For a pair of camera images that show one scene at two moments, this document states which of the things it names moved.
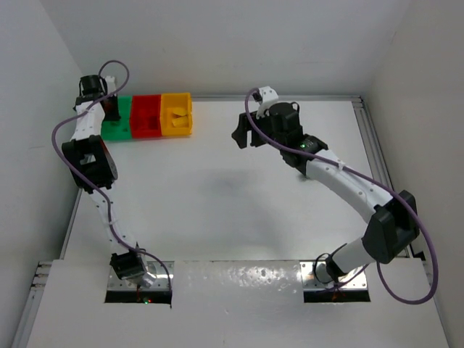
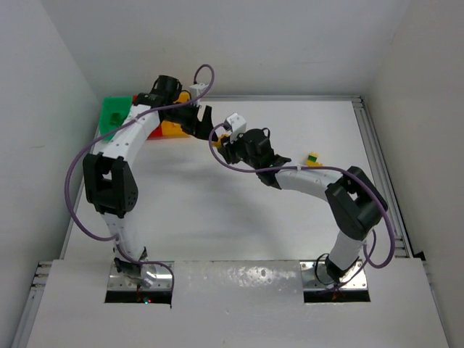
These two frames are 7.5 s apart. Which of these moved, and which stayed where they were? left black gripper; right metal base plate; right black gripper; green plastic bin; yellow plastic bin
Moved: left black gripper; right black gripper
Stayed: yellow plastic bin; right metal base plate; green plastic bin
